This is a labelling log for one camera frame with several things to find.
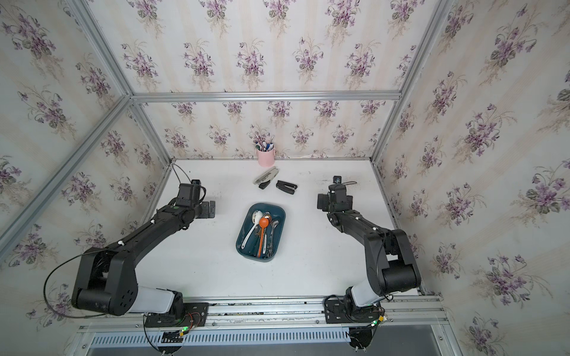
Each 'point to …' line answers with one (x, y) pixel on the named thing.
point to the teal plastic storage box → (260, 231)
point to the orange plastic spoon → (263, 222)
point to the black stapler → (286, 187)
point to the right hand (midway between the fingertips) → (336, 196)
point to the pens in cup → (263, 146)
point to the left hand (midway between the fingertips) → (205, 206)
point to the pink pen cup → (266, 159)
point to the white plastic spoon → (258, 217)
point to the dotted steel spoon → (274, 225)
